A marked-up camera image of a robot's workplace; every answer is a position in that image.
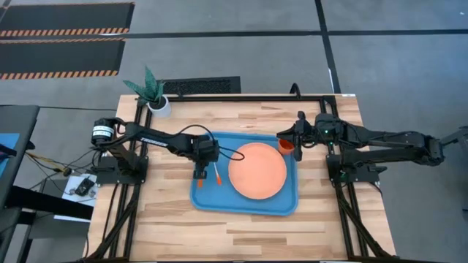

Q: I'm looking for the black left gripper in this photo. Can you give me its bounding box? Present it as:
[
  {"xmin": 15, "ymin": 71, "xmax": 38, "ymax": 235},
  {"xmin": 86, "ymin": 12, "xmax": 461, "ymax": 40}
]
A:
[{"xmin": 187, "ymin": 134, "xmax": 221, "ymax": 180}]

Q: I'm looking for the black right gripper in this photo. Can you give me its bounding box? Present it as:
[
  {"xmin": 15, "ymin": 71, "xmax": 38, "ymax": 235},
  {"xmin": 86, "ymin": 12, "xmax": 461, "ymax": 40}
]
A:
[{"xmin": 276, "ymin": 110, "xmax": 345, "ymax": 163}]

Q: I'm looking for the orange plastic cup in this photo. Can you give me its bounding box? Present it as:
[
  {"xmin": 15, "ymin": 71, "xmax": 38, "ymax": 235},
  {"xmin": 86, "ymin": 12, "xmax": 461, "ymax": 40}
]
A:
[{"xmin": 277, "ymin": 138, "xmax": 296, "ymax": 156}]

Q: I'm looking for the salmon orange plate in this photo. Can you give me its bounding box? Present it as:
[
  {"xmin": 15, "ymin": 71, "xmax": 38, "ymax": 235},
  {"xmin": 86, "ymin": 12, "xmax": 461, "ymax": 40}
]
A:
[{"xmin": 227, "ymin": 142, "xmax": 288, "ymax": 201}]

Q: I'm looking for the blue plastic tray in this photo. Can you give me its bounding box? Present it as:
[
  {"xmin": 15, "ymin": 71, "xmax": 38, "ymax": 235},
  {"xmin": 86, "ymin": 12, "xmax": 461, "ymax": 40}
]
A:
[{"xmin": 189, "ymin": 131, "xmax": 299, "ymax": 217}]

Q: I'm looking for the white round plant pot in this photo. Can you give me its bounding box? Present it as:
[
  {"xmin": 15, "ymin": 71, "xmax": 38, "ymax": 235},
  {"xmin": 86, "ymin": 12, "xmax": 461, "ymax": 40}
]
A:
[{"xmin": 146, "ymin": 94, "xmax": 172, "ymax": 118}]

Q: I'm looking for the black floor grille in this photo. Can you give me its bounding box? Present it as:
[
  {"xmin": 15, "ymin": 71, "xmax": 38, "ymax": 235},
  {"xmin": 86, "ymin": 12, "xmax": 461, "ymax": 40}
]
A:
[{"xmin": 162, "ymin": 76, "xmax": 242, "ymax": 95}]

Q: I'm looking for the green snake plant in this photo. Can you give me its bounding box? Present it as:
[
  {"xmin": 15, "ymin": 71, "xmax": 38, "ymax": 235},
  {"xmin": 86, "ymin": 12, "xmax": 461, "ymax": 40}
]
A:
[{"xmin": 123, "ymin": 65, "xmax": 165, "ymax": 105}]

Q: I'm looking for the black handheld controller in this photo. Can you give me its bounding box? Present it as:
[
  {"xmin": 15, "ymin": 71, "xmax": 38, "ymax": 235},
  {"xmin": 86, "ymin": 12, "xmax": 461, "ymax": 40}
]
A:
[{"xmin": 74, "ymin": 176, "xmax": 96, "ymax": 197}]

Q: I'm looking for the white paper sheet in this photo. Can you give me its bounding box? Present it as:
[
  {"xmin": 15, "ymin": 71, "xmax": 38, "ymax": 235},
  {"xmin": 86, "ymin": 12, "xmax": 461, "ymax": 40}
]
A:
[{"xmin": 61, "ymin": 174, "xmax": 99, "ymax": 202}]

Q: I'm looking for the grey metal stand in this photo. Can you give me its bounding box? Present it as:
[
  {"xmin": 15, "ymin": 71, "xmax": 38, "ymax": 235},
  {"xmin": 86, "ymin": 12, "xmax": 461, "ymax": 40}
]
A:
[{"xmin": 440, "ymin": 126, "xmax": 468, "ymax": 148}]

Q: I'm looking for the black mat with hazard stripes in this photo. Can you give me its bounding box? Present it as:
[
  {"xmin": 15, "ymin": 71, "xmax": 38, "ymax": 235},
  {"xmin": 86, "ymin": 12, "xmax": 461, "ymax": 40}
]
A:
[
  {"xmin": 0, "ymin": 2, "xmax": 135, "ymax": 38},
  {"xmin": 0, "ymin": 38, "xmax": 126, "ymax": 81}
]

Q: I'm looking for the dark grey desk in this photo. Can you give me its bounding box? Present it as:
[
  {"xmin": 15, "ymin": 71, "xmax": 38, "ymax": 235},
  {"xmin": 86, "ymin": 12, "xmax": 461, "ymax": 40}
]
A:
[{"xmin": 0, "ymin": 104, "xmax": 40, "ymax": 209}]

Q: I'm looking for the blue desk pad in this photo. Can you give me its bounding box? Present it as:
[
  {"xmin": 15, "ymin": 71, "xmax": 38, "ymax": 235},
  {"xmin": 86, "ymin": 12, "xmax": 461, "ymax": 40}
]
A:
[{"xmin": 0, "ymin": 132, "xmax": 21, "ymax": 178}]

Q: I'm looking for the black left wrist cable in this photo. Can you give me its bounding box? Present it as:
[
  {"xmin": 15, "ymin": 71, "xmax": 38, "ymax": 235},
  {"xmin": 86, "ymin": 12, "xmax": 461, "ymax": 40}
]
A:
[{"xmin": 178, "ymin": 124, "xmax": 246, "ymax": 162}]

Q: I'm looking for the black aluminium table frame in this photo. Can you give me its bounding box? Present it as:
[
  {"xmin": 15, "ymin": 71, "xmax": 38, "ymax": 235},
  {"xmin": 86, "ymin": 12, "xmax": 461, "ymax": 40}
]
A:
[{"xmin": 82, "ymin": 94, "xmax": 398, "ymax": 263}]

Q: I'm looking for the yellow cable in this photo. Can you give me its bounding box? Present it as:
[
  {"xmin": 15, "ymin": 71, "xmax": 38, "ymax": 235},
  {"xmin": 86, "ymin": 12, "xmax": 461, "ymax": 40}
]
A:
[{"xmin": 26, "ymin": 151, "xmax": 61, "ymax": 172}]

